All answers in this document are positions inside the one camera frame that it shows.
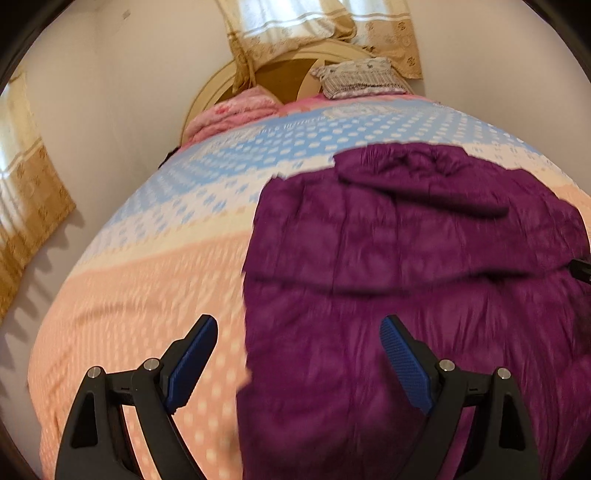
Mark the striped floral pillow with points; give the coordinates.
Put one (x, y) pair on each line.
(360, 78)

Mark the cream wooden headboard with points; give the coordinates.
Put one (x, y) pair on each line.
(214, 90)

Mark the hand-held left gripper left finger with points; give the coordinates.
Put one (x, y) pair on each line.
(194, 356)

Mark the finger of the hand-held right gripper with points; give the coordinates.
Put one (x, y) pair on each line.
(582, 270)

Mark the pink folded blanket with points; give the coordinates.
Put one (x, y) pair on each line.
(231, 110)

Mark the purple hooded puffer jacket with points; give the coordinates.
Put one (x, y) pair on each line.
(369, 240)

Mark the beige patterned window curtain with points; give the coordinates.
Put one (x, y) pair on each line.
(27, 207)
(286, 27)

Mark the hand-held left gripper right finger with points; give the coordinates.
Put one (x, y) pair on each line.
(406, 361)

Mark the polka dot bedspread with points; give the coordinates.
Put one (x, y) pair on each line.
(138, 277)

